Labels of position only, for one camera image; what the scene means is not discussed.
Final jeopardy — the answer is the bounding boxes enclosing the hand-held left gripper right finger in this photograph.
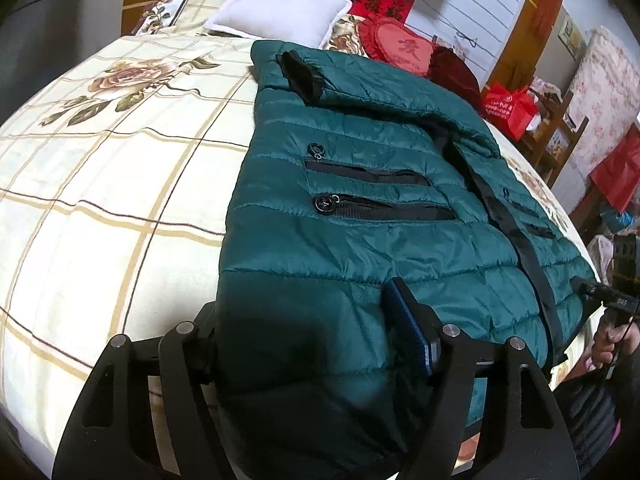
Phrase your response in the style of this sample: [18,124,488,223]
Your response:
[381,277,581,480]

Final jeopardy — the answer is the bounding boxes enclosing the white pillow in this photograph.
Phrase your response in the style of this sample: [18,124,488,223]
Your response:
[202,0,353,51]

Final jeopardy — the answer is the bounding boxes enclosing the red heart-shaped cushion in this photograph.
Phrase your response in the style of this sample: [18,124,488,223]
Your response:
[357,14,438,78]

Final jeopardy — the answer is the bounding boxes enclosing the dark red velvet cushion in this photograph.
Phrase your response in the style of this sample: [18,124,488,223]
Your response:
[426,46,483,106]

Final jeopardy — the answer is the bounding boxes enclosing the floral curtain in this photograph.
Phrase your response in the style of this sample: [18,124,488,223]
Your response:
[570,25,640,176]

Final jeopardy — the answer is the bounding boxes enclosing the framed wall picture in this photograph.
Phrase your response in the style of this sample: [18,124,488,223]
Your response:
[557,15,586,63]

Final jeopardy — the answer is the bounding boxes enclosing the red plastic bag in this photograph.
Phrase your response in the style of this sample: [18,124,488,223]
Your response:
[481,81,541,141]

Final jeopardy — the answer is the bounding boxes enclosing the person's right hand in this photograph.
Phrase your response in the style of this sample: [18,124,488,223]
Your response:
[590,321,640,370]

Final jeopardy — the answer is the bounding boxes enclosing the grey refrigerator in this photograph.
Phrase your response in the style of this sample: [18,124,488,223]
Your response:
[15,0,132,86]

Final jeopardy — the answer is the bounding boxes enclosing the blue plastic bag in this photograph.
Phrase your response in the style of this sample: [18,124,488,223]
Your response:
[600,210,636,233]

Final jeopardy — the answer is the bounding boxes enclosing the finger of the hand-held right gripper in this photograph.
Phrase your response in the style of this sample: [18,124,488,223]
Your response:
[570,277,608,302]

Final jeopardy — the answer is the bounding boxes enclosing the red cloth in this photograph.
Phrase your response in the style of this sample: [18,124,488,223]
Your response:
[590,135,640,213]

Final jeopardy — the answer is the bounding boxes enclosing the bed with floral plaid sheet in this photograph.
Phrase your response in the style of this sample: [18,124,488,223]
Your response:
[0,0,601,480]

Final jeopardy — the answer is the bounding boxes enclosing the wooden chair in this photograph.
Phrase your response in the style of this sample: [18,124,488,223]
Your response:
[520,90,591,186]

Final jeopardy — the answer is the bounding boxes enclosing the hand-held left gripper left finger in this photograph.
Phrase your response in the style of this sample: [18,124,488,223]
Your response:
[52,302,226,480]

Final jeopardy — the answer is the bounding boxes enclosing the person's dark jacket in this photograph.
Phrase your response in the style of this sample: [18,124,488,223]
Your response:
[552,360,640,480]

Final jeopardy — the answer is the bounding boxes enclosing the green puffer jacket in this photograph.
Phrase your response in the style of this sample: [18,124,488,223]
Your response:
[215,40,601,480]

